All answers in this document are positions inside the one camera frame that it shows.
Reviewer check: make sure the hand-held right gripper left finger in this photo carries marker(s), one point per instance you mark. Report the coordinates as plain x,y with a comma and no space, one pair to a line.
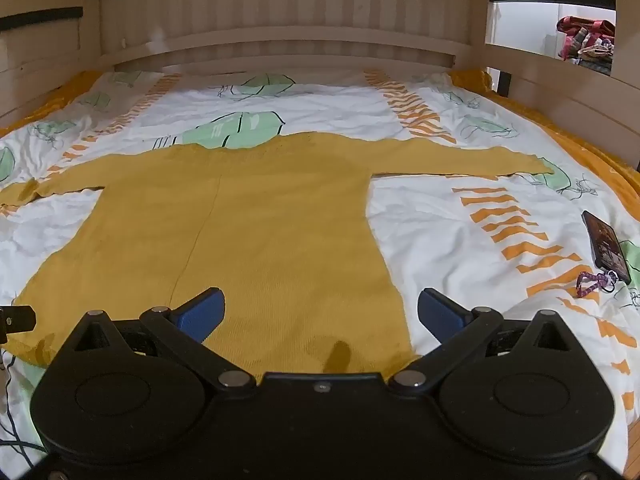
201,314

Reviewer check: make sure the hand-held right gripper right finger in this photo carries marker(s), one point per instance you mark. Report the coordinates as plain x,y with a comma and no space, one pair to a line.
441,313

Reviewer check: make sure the mustard yellow knit sweater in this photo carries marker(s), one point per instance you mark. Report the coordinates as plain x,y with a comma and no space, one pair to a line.
280,240

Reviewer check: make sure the leaf printed white bed sheet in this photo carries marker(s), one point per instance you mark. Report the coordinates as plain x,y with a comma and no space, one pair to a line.
450,220

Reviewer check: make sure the black smartphone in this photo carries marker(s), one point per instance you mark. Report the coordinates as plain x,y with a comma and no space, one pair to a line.
606,245

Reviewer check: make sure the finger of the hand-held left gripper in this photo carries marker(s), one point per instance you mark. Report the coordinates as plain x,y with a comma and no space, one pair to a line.
19,321

